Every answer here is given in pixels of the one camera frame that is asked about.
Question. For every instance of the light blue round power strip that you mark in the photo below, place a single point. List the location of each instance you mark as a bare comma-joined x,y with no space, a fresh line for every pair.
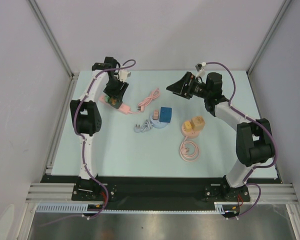
148,125

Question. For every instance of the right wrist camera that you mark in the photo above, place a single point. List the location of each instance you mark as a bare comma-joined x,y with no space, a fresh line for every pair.
200,68

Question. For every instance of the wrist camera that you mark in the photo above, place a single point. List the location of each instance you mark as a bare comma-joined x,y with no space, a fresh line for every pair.
123,74
200,68

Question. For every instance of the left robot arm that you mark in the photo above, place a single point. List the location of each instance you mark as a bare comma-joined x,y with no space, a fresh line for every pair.
109,78

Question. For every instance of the white cable duct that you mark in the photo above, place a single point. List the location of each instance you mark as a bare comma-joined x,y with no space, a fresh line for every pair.
76,208

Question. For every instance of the pink long power strip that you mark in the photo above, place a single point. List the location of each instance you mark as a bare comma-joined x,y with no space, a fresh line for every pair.
131,107

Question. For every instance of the blue cube socket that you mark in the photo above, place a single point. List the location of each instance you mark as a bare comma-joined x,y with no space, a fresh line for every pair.
165,114

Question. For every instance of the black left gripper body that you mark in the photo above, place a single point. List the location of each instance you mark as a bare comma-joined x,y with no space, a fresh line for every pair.
113,87

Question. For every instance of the dark green cube socket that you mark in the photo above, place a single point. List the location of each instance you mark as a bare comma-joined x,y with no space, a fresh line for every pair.
113,101

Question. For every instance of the aluminium frame rail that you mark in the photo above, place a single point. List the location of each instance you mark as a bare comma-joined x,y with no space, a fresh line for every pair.
273,194

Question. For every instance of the beige cube socket adapter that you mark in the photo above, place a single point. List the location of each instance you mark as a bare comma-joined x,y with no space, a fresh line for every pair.
197,123

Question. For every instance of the pink cube adapter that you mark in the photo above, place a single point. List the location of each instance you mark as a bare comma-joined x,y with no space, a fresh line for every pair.
156,114

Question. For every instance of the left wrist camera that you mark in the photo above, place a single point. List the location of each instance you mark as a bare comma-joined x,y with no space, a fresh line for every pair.
123,74

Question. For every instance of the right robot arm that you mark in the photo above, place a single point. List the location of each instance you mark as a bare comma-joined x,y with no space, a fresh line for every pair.
255,146

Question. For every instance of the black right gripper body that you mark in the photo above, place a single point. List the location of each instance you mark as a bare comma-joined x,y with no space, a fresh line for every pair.
186,87

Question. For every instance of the pink round power strip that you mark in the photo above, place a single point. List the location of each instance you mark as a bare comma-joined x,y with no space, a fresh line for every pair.
189,151

